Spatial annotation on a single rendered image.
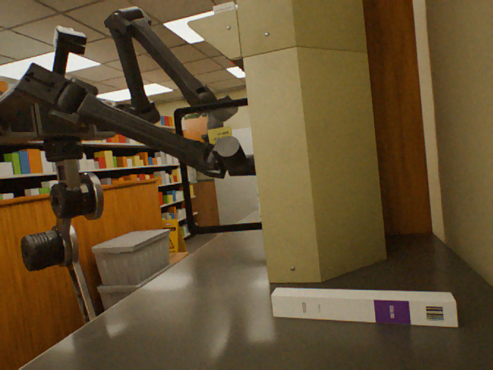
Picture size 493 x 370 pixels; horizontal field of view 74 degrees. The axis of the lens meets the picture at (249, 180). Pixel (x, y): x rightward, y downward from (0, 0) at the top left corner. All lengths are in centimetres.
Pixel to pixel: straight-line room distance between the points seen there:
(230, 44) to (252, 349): 56
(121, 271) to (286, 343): 251
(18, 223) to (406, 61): 245
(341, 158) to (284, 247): 22
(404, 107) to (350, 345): 72
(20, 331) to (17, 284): 31
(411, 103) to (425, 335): 68
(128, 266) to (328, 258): 232
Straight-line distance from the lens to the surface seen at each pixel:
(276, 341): 52
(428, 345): 52
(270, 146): 68
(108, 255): 297
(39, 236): 192
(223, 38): 74
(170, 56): 120
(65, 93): 91
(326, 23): 77
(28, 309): 281
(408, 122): 105
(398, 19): 110
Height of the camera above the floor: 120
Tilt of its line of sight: 3 degrees down
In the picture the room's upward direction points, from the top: 7 degrees counter-clockwise
